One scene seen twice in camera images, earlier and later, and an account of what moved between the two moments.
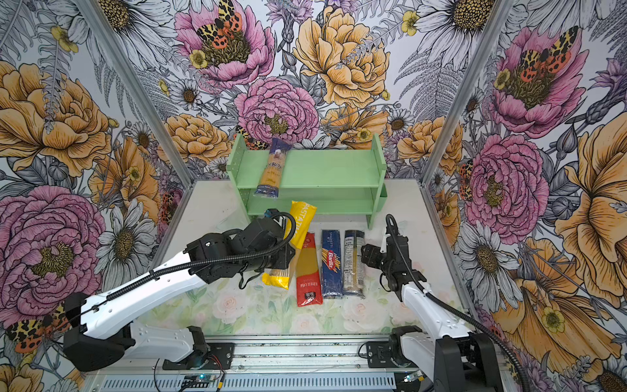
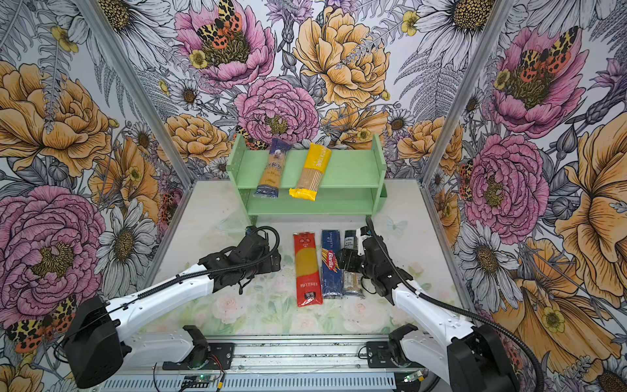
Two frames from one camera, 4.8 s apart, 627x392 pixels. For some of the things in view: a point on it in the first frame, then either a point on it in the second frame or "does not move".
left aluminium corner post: [138, 90] does not move
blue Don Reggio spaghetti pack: [273, 171] does not move
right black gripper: [371, 253] → [353, 255]
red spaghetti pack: [309, 281] does not move
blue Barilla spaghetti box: [331, 265] does not move
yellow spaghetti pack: [303, 213] → [312, 174]
